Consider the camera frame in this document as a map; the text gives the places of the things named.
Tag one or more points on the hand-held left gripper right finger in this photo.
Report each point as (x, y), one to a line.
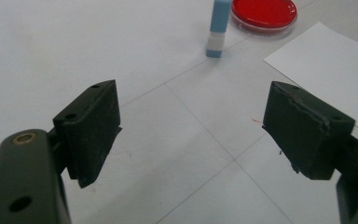
(301, 137)

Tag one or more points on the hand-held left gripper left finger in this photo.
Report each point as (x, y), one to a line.
(88, 133)

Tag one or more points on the red round ink dish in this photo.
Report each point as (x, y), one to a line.
(264, 12)

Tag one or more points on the blue and white stamp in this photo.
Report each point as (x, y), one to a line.
(219, 21)

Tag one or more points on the white paper sheet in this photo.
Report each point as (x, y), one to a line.
(329, 71)

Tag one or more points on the large white table board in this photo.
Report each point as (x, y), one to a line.
(74, 46)

